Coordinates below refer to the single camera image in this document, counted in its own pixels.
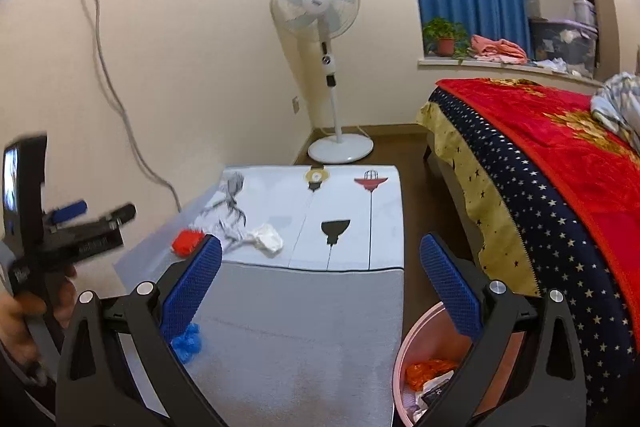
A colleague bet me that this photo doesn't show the white windowsill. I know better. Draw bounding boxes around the white windowsill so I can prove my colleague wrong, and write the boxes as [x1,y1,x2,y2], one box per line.
[417,56,606,82]

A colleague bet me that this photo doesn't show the star-print bedspread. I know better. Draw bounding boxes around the star-print bedspread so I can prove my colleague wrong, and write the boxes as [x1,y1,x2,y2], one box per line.
[416,87,640,403]

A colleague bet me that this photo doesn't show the red patterned blanket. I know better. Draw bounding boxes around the red patterned blanket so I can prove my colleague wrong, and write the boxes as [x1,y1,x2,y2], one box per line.
[436,78,640,350]

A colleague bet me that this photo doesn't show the orange plastic bag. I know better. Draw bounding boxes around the orange plastic bag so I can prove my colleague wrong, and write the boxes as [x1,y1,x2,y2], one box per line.
[404,358,461,390]

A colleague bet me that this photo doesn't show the grey wall cable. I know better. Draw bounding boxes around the grey wall cable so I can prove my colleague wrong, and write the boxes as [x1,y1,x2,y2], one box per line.
[80,0,183,212]

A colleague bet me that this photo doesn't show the pink folded clothes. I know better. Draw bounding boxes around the pink folded clothes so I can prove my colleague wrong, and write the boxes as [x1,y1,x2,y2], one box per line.
[469,34,528,65]

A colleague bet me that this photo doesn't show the person's left hand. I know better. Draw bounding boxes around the person's left hand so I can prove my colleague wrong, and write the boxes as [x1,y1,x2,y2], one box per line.
[0,264,78,375]

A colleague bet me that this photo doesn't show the small white storage box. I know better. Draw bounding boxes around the small white storage box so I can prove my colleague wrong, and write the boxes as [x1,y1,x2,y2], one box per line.
[574,0,598,28]

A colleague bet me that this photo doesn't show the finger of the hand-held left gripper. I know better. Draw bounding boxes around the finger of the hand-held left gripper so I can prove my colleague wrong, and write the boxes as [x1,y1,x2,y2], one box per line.
[42,201,89,228]
[87,203,138,233]

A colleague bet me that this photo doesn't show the grey cardboard box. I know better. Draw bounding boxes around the grey cardboard box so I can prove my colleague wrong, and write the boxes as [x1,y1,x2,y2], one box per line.
[522,0,577,22]

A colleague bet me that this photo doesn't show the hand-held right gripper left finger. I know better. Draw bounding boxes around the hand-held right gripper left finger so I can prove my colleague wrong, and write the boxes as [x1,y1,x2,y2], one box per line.
[56,234,223,427]

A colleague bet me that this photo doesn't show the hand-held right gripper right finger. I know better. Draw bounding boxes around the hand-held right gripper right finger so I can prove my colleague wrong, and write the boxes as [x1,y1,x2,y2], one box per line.
[419,234,587,427]

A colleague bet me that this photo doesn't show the white cloth on sill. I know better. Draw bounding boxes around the white cloth on sill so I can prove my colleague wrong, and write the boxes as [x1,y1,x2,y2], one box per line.
[537,57,571,74]

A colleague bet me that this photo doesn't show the potted green plant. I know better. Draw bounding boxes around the potted green plant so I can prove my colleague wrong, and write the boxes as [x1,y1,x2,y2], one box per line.
[422,18,471,59]

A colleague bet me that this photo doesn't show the clear plastic storage box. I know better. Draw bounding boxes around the clear plastic storage box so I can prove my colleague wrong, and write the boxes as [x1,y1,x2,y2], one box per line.
[529,18,598,76]

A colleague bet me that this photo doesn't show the white tissue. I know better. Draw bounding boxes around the white tissue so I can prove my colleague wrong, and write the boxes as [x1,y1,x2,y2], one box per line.
[242,223,285,258]

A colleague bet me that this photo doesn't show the black pouch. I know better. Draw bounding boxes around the black pouch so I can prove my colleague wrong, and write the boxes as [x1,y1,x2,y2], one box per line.
[422,387,447,409]

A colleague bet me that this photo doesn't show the red wrapper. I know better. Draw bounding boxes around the red wrapper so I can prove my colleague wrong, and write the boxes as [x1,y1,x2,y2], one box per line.
[171,229,206,258]

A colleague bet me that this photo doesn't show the grey printed tablecloth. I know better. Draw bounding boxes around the grey printed tablecloth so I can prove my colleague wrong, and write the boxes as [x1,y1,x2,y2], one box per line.
[112,164,406,427]

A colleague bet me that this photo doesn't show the blue plastic bag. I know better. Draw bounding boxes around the blue plastic bag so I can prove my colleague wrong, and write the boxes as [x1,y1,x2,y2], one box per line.
[171,323,203,364]

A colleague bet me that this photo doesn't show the pink plastic bin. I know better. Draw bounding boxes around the pink plastic bin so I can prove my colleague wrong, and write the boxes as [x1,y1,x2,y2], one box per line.
[392,301,531,427]

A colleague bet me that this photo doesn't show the striped quilt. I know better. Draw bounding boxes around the striped quilt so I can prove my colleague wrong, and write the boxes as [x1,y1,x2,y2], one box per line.
[590,72,640,152]

